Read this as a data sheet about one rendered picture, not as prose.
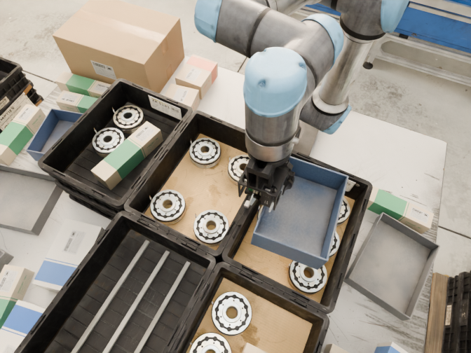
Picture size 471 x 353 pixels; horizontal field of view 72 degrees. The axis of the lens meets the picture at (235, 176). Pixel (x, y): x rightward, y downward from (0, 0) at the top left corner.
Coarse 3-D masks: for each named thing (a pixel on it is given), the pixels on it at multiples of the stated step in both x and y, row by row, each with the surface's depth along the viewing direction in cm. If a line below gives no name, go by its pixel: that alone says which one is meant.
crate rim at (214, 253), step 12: (216, 120) 103; (180, 132) 102; (240, 132) 101; (168, 144) 98; (156, 168) 94; (144, 180) 91; (132, 192) 89; (240, 216) 87; (168, 228) 84; (228, 228) 85; (192, 240) 83; (216, 252) 82
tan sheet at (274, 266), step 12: (348, 216) 99; (252, 228) 96; (336, 228) 97; (240, 252) 92; (252, 252) 92; (264, 252) 92; (336, 252) 93; (252, 264) 91; (264, 264) 91; (276, 264) 91; (288, 264) 91; (324, 264) 91; (276, 276) 89; (324, 288) 88
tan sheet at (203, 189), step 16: (224, 144) 110; (224, 160) 107; (176, 176) 104; (192, 176) 104; (208, 176) 104; (224, 176) 104; (192, 192) 101; (208, 192) 101; (224, 192) 101; (192, 208) 98; (208, 208) 99; (224, 208) 99; (176, 224) 96; (192, 224) 96
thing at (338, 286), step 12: (300, 156) 97; (336, 168) 96; (360, 180) 94; (252, 204) 89; (360, 216) 88; (240, 228) 85; (228, 240) 84; (228, 252) 82; (348, 252) 83; (240, 264) 81; (264, 276) 79; (276, 288) 78; (288, 288) 78; (336, 288) 80; (312, 300) 77; (336, 300) 77; (324, 312) 76
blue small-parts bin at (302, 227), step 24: (312, 168) 72; (288, 192) 74; (312, 192) 75; (336, 192) 75; (264, 216) 71; (288, 216) 72; (312, 216) 72; (336, 216) 65; (264, 240) 64; (288, 240) 69; (312, 240) 69; (312, 264) 65
